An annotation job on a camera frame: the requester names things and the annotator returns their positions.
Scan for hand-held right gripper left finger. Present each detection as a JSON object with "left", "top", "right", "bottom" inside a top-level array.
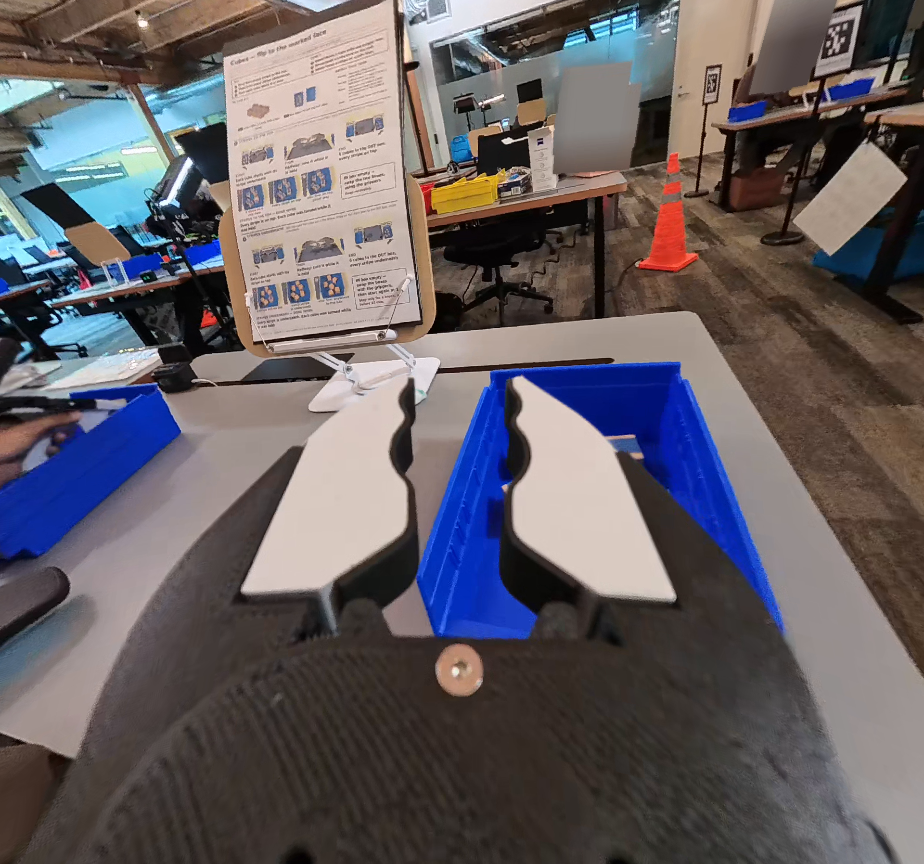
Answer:
[{"left": 240, "top": 375, "right": 421, "bottom": 635}]

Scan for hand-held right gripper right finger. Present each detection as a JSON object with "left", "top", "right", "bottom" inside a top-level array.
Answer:
[{"left": 498, "top": 375, "right": 680, "bottom": 625}]

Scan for blue plastic bin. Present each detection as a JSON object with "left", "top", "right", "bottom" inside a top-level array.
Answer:
[
  {"left": 417, "top": 362, "right": 786, "bottom": 640},
  {"left": 0, "top": 384, "right": 181, "bottom": 560}
]

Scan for grey desk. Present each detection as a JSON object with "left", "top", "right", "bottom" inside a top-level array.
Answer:
[{"left": 0, "top": 311, "right": 924, "bottom": 864}]

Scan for clear plastic sheet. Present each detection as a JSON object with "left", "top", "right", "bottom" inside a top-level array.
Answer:
[{"left": 65, "top": 350, "right": 161, "bottom": 387}]

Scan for black device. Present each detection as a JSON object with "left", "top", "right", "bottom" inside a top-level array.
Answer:
[{"left": 154, "top": 344, "right": 196, "bottom": 393}]

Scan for black office chair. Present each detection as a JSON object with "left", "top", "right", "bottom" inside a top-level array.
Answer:
[
  {"left": 0, "top": 279, "right": 88, "bottom": 361},
  {"left": 444, "top": 218, "right": 557, "bottom": 316}
]

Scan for white document stand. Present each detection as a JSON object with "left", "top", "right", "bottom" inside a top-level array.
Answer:
[{"left": 245, "top": 273, "right": 443, "bottom": 414}]

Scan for instruction sheet on clipboard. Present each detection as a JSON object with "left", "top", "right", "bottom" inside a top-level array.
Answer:
[{"left": 218, "top": 0, "right": 437, "bottom": 360}]

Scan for black light rig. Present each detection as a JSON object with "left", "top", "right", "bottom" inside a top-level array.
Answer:
[{"left": 144, "top": 124, "right": 231, "bottom": 244}]

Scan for orange traffic cone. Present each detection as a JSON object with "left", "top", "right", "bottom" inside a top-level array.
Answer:
[{"left": 639, "top": 153, "right": 700, "bottom": 273}]

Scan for brown top table black legs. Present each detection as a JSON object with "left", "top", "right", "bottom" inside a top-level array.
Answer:
[{"left": 426, "top": 171, "right": 629, "bottom": 320}]

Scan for printed instruction sheet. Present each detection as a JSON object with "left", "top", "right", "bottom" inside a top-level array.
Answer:
[{"left": 222, "top": 0, "right": 423, "bottom": 338}]

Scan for yellow container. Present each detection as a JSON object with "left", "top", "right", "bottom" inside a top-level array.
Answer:
[{"left": 431, "top": 174, "right": 502, "bottom": 215}]

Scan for black sheet stand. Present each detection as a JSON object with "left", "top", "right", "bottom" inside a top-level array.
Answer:
[{"left": 761, "top": 156, "right": 820, "bottom": 245}]

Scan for white carton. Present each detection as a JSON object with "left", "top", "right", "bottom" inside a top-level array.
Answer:
[{"left": 527, "top": 126, "right": 558, "bottom": 192}]

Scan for brown box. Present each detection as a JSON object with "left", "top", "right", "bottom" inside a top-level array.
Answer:
[{"left": 729, "top": 167, "right": 784, "bottom": 211}]

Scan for blue bag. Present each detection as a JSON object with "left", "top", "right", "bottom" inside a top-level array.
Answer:
[{"left": 814, "top": 225, "right": 924, "bottom": 284}]

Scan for person's dark clothing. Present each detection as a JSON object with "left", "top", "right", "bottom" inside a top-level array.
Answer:
[{"left": 0, "top": 734, "right": 69, "bottom": 864}]

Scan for white hanging sheet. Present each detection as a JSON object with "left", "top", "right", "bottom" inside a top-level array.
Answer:
[{"left": 793, "top": 141, "right": 908, "bottom": 256}]

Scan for table with black leg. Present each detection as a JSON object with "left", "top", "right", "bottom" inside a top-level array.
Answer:
[{"left": 862, "top": 106, "right": 924, "bottom": 323}]

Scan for black sign stand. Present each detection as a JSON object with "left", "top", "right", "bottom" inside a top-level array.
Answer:
[{"left": 686, "top": 64, "right": 724, "bottom": 199}]

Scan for desk cable tray lid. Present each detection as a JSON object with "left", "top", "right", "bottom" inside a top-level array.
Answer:
[{"left": 242, "top": 353, "right": 355, "bottom": 383}]

